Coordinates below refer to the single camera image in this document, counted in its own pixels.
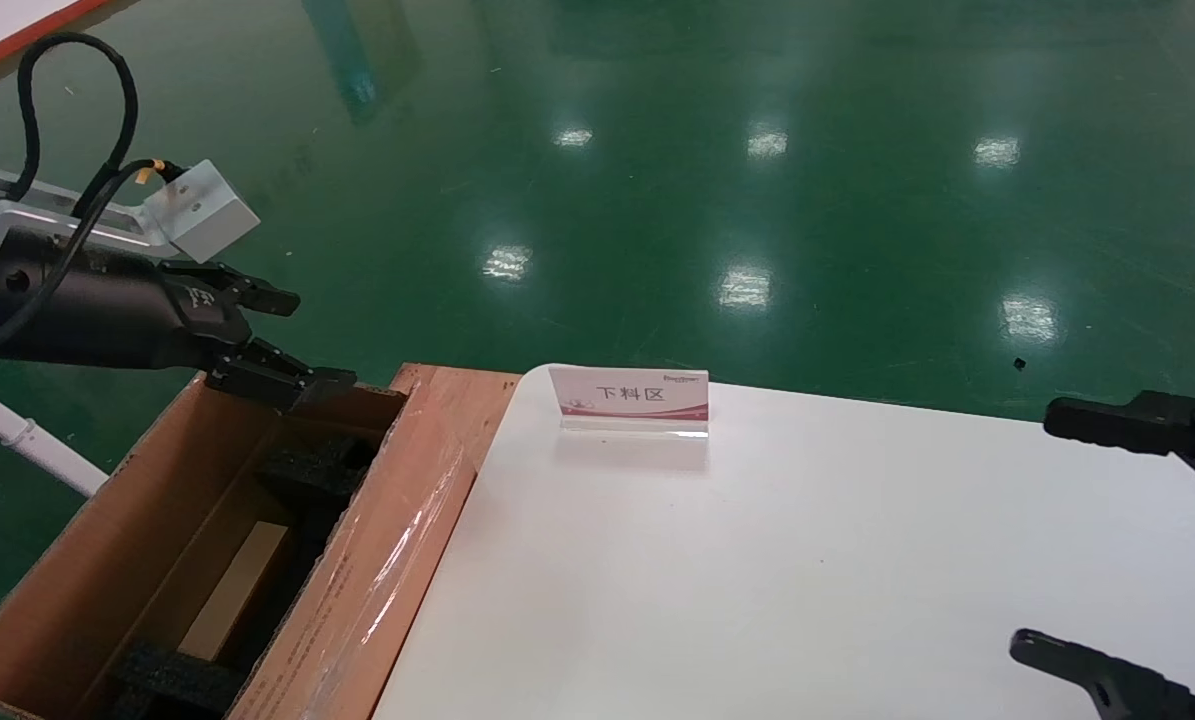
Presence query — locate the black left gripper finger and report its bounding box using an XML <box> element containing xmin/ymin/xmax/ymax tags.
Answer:
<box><xmin>204</xmin><ymin>338</ymin><xmax>358</xmax><ymax>413</ymax></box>
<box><xmin>162</xmin><ymin>260</ymin><xmax>302</xmax><ymax>318</ymax></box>

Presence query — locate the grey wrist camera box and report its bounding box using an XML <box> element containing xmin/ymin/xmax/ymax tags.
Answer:
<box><xmin>143</xmin><ymin>160</ymin><xmax>261</xmax><ymax>264</ymax></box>

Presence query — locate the white metal pipe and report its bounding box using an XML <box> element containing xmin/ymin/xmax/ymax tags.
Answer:
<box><xmin>0</xmin><ymin>375</ymin><xmax>110</xmax><ymax>498</ymax></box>

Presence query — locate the small cardboard box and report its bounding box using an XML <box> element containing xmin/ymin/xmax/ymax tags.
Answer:
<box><xmin>177</xmin><ymin>522</ymin><xmax>290</xmax><ymax>661</ymax></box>

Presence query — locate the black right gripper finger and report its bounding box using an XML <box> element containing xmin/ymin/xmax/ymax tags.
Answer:
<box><xmin>1043</xmin><ymin>390</ymin><xmax>1195</xmax><ymax>501</ymax></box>
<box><xmin>1008</xmin><ymin>630</ymin><xmax>1195</xmax><ymax>720</ymax></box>

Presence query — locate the large open cardboard box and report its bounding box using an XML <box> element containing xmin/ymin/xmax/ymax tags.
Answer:
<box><xmin>0</xmin><ymin>363</ymin><xmax>525</xmax><ymax>720</ymax></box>

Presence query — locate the silver camera mount bracket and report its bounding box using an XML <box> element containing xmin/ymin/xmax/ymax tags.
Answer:
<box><xmin>0</xmin><ymin>165</ymin><xmax>173</xmax><ymax>257</ymax></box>

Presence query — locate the acrylic sign with red print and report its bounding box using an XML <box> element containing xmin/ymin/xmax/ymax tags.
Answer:
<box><xmin>547</xmin><ymin>365</ymin><xmax>710</xmax><ymax>439</ymax></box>

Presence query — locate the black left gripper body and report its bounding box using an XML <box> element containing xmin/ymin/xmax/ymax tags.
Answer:
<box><xmin>0</xmin><ymin>225</ymin><xmax>254</xmax><ymax>372</ymax></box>

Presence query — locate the black camera cable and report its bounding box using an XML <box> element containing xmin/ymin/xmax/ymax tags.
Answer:
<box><xmin>0</xmin><ymin>32</ymin><xmax>173</xmax><ymax>363</ymax></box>

